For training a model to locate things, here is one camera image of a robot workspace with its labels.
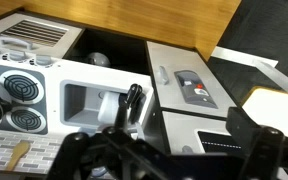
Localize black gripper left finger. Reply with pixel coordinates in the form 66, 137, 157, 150
46, 96, 172, 180

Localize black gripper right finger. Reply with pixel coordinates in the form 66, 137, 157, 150
225, 106, 288, 180

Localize grey sink basin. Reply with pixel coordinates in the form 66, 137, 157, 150
59, 79, 152, 128

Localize white vented oven door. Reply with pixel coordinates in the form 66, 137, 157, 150
0, 12, 84, 60

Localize fridge door with dispenser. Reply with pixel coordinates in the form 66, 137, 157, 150
146, 40, 237, 120

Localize light wood desk white legs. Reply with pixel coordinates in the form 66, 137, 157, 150
210, 45, 288, 140

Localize black notes chalkboard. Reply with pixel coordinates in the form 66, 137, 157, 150
197, 130, 244, 151

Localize wooden spoon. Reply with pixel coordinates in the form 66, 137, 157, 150
5, 139, 32, 171

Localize white toy kitchen unit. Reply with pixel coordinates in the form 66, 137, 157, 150
0, 11, 249, 180

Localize grey water dispenser panel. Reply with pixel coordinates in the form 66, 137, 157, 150
173, 69, 218, 109

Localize grey toy kettle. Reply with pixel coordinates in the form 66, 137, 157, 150
85, 51, 112, 68

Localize grey stove knob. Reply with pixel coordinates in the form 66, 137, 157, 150
8, 50, 27, 63
35, 54, 54, 68

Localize wooden base board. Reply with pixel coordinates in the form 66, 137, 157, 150
0, 0, 242, 61

